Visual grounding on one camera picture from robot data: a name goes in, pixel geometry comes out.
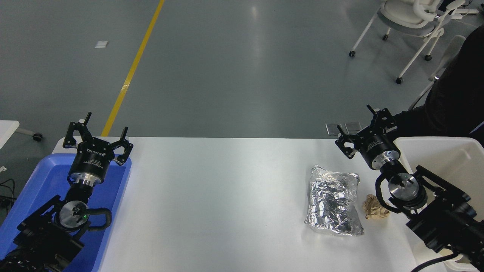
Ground crumpled tan paper ball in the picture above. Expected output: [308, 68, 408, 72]
[362, 194, 391, 220]

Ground blue plastic tray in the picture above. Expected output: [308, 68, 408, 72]
[0, 153, 132, 272]

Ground person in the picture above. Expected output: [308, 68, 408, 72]
[389, 26, 484, 146]

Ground black floor cables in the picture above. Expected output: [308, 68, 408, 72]
[0, 178, 17, 213]

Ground white wheeled office chair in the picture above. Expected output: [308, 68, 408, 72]
[349, 0, 469, 85]

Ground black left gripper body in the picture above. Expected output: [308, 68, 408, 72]
[70, 138, 116, 179]

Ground crumpled silver foil tray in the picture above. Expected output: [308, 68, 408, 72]
[304, 164, 364, 236]

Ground large pale plastic bin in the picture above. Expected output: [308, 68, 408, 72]
[393, 136, 484, 272]

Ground white side table with caster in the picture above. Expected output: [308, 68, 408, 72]
[0, 120, 43, 150]

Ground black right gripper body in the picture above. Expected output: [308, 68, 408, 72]
[357, 127, 400, 164]

